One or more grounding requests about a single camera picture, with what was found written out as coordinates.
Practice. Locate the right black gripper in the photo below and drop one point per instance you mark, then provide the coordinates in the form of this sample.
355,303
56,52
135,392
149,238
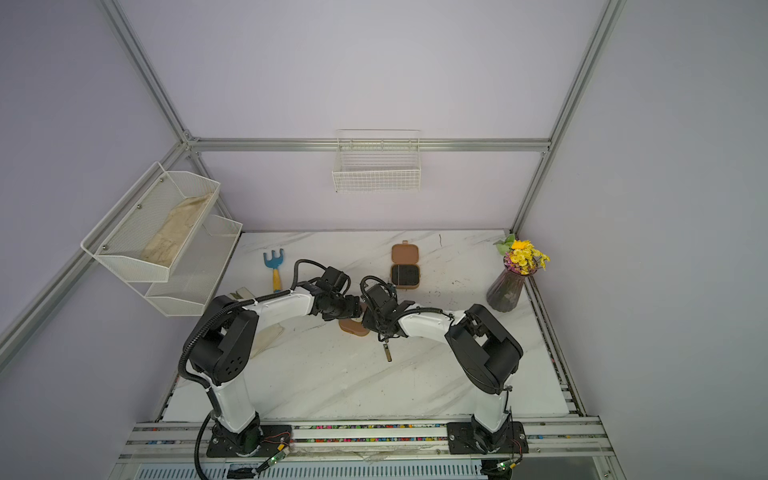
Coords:
384,324

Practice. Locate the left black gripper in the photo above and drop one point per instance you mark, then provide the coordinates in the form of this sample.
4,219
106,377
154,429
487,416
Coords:
351,310

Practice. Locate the brown case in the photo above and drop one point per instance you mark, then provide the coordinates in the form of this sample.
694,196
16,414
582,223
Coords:
353,324
405,272

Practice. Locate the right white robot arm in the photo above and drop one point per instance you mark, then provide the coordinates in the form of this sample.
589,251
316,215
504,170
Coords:
484,349

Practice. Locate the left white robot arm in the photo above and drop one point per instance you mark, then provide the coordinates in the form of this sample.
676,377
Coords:
218,350

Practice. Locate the small brown clipper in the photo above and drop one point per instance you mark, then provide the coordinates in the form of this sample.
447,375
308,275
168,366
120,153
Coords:
387,351

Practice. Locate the blue yellow toy rake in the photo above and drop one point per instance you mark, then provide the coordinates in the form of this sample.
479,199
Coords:
273,261

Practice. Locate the dark glass vase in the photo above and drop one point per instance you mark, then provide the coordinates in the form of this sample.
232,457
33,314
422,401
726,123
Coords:
504,294

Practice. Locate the white mesh lower shelf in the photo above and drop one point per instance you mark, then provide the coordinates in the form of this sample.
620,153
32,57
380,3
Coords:
197,272

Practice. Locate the white mesh shelf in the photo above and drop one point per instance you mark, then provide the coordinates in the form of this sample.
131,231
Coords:
120,237
197,272

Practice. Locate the yellow flower bouquet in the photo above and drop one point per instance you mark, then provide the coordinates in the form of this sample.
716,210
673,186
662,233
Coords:
521,256

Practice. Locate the beige cloth glove in shelf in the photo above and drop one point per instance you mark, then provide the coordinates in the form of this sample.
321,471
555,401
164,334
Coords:
166,244

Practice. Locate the white mesh upper shelf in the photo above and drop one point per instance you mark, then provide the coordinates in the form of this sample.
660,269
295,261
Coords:
120,237

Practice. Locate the white wire wall basket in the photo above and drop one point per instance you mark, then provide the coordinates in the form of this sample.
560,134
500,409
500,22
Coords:
359,171

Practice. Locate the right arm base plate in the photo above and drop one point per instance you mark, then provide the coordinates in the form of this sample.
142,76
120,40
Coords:
472,438

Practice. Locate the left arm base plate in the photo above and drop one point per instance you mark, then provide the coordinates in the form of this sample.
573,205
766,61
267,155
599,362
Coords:
258,442

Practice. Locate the aluminium frame rail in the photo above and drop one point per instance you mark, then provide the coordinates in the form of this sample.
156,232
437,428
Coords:
367,144

